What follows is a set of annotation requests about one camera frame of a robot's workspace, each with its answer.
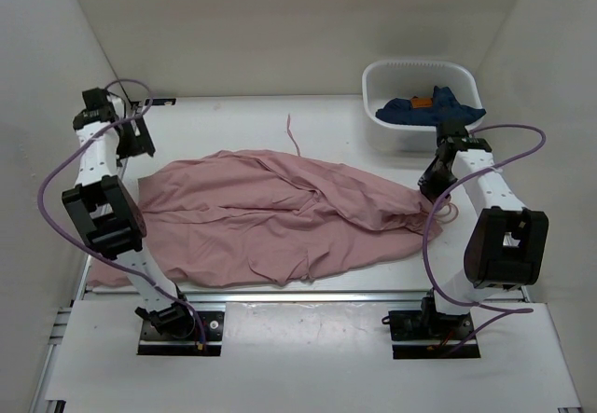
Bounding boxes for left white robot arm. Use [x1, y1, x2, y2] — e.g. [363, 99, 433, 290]
[62, 88, 201, 340]

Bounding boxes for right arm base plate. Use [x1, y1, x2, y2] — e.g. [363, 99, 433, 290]
[382, 310, 481, 360]

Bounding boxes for black corner label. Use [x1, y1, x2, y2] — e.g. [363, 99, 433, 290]
[139, 98, 177, 107]

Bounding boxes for dark blue trousers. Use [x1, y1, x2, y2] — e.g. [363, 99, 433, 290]
[375, 86, 486, 127]

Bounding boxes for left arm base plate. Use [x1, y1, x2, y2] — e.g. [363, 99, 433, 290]
[135, 303, 225, 357]

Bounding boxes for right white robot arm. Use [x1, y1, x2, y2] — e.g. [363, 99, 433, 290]
[419, 120, 548, 338]

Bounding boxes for white plastic basket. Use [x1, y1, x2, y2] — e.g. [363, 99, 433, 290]
[361, 58, 484, 153]

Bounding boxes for pink trousers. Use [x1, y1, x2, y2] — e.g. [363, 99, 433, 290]
[88, 112, 461, 288]

